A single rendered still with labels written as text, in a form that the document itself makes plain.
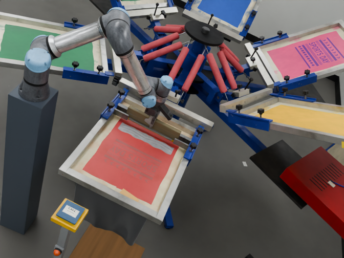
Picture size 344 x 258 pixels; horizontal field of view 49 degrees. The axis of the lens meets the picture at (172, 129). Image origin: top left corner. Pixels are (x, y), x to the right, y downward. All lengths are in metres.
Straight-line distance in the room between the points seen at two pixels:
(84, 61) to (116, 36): 1.01
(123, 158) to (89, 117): 1.64
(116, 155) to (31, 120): 0.49
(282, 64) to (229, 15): 0.72
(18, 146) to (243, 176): 2.35
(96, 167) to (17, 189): 0.64
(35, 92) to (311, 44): 2.37
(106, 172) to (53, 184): 1.16
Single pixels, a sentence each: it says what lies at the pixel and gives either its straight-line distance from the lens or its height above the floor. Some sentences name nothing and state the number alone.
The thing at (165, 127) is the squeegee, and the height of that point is 1.05.
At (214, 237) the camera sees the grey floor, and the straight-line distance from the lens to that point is 3.32.
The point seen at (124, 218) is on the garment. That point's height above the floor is 0.72.
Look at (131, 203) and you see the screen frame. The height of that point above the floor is 0.99.
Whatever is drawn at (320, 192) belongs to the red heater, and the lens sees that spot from 2.47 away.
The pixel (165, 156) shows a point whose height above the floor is 0.95.
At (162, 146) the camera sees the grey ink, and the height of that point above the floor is 0.96.
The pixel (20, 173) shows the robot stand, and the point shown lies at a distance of 2.42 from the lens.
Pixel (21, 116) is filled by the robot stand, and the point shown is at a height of 1.09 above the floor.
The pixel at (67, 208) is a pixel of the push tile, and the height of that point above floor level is 0.97.
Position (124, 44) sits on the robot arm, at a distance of 1.82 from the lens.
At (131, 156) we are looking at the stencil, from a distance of 2.21.
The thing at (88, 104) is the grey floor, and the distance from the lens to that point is 3.92.
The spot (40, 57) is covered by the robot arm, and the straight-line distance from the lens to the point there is 1.94.
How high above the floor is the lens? 2.54
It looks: 40 degrees down
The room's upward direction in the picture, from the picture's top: 25 degrees clockwise
